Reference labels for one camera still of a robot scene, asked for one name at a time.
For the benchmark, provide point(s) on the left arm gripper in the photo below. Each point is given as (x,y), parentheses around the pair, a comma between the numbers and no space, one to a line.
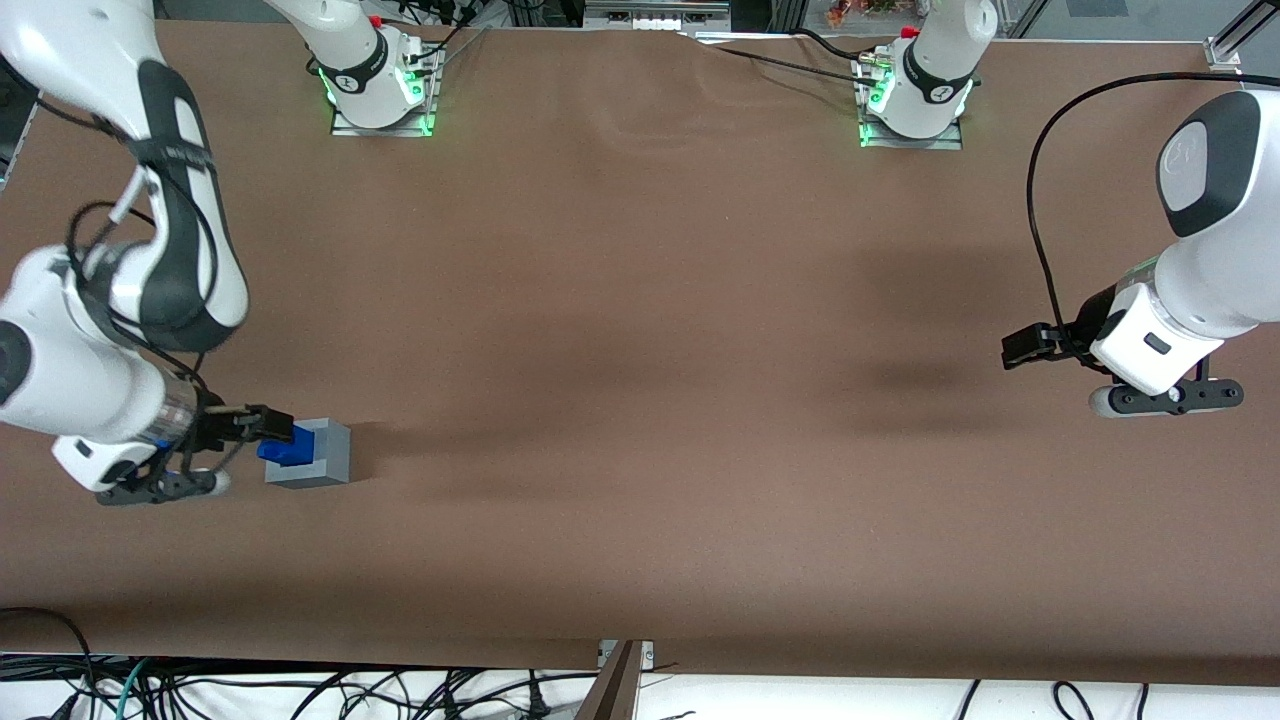
(1092,320)

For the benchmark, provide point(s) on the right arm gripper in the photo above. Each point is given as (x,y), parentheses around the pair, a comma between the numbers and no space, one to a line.
(214,424)

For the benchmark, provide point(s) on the blue plastic part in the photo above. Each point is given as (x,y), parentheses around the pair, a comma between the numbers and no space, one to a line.
(290,453)

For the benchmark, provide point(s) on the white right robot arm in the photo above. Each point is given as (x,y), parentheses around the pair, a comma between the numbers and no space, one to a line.
(60,370)

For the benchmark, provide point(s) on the gray square base block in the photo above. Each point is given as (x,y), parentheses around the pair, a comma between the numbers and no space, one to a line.
(332,450)

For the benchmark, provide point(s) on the brown table mat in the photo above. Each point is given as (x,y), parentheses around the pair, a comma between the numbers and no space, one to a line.
(700,350)

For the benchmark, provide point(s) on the white power strip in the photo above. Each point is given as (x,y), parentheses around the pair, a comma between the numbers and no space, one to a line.
(655,15)

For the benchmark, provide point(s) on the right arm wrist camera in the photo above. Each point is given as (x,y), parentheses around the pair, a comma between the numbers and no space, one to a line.
(170,487)

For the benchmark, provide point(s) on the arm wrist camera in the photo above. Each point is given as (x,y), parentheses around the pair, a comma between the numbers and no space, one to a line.
(170,487)
(1170,397)

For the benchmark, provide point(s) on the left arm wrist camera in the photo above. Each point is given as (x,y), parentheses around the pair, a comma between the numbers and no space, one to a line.
(1170,397)

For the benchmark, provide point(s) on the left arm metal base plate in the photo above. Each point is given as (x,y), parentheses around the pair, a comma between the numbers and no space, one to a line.
(910,142)

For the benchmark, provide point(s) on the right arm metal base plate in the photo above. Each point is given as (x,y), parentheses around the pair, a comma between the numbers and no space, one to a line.
(385,128)

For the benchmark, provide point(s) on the aluminium frame profile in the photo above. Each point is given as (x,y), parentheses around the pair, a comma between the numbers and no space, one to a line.
(1240,35)

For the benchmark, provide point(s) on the aluminium profile post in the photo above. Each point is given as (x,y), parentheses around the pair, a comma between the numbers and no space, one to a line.
(610,690)

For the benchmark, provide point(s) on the metal corner bracket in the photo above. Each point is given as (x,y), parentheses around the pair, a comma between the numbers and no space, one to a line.
(647,652)

